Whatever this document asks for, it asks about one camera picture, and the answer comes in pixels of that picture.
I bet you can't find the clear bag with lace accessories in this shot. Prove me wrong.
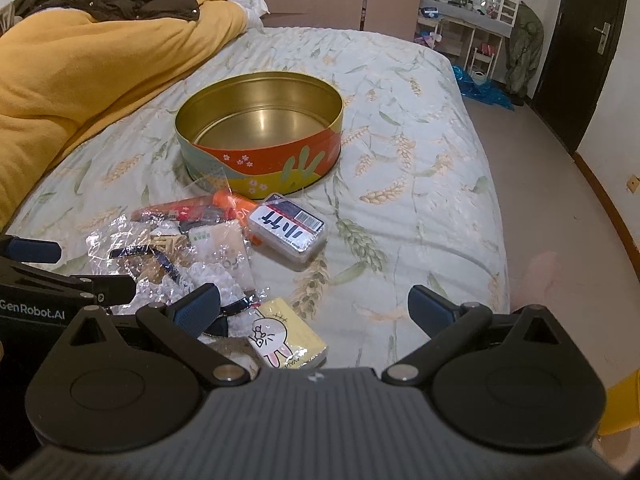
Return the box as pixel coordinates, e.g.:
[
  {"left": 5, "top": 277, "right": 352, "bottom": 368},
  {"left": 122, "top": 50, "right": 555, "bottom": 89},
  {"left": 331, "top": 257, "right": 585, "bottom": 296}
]
[{"left": 87, "top": 214, "right": 259, "bottom": 338}]

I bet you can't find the brown snack bar sachet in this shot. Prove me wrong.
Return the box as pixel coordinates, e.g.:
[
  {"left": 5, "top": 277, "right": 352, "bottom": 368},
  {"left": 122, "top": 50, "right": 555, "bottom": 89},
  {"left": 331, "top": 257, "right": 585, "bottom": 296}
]
[{"left": 130, "top": 195, "right": 213, "bottom": 221}]

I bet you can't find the yellow rabbit tissue pack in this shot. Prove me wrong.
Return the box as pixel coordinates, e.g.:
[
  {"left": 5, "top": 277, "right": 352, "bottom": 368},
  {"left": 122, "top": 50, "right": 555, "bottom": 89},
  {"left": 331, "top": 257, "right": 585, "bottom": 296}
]
[{"left": 248, "top": 298, "right": 328, "bottom": 370}]

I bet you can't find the yellow fleece blanket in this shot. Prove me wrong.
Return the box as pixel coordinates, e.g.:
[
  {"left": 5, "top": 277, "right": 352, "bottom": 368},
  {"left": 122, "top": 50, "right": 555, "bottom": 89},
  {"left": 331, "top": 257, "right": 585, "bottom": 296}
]
[{"left": 1, "top": 0, "right": 248, "bottom": 223}]

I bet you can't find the yellow object on floor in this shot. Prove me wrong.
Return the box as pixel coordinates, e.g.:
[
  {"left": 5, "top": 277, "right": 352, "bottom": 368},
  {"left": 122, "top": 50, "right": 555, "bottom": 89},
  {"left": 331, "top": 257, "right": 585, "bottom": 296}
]
[{"left": 598, "top": 370, "right": 640, "bottom": 436}]

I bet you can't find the clear plastic toothpick box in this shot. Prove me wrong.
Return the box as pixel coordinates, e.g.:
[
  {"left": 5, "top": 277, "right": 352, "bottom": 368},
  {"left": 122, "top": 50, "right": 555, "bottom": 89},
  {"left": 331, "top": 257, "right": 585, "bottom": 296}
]
[{"left": 247, "top": 193, "right": 326, "bottom": 264}]

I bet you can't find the floral bed quilt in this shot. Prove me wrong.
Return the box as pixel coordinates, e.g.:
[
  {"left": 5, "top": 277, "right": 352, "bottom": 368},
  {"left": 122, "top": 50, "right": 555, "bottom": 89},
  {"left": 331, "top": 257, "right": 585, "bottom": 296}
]
[{"left": 6, "top": 26, "right": 511, "bottom": 369}]

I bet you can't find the white desk shelf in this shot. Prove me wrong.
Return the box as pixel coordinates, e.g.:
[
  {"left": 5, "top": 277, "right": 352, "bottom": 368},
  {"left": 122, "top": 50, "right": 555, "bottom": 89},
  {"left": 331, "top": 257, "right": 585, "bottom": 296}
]
[{"left": 414, "top": 0, "right": 522, "bottom": 81}]

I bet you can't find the round decorated metal tin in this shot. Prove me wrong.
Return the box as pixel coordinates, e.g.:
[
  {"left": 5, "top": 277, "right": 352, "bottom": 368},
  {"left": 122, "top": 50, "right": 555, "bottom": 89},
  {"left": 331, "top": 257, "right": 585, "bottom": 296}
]
[{"left": 175, "top": 70, "right": 345, "bottom": 200}]

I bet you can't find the green hanging jacket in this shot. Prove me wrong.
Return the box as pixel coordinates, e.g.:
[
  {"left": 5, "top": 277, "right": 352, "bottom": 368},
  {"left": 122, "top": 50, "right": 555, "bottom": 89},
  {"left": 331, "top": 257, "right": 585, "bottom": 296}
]
[{"left": 504, "top": 2, "right": 544, "bottom": 104}]

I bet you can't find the blue plastic bag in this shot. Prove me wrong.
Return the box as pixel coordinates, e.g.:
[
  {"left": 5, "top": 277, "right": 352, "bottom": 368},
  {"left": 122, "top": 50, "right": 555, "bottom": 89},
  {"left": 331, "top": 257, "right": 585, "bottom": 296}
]
[{"left": 452, "top": 65, "right": 514, "bottom": 110}]

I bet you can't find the white Face tissue pack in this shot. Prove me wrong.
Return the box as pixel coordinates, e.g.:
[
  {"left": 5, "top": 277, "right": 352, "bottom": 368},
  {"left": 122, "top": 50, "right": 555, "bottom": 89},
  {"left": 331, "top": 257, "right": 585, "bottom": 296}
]
[{"left": 188, "top": 220, "right": 255, "bottom": 292}]

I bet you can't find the dark door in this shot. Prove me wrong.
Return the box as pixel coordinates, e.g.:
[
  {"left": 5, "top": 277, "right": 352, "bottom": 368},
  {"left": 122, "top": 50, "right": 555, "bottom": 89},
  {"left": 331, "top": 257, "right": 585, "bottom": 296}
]
[{"left": 533, "top": 0, "right": 627, "bottom": 154}]

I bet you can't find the orange tube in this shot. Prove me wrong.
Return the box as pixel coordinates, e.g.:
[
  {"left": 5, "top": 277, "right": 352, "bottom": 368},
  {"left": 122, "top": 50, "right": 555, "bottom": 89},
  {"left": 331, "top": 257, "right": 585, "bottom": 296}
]
[{"left": 213, "top": 190, "right": 257, "bottom": 237}]

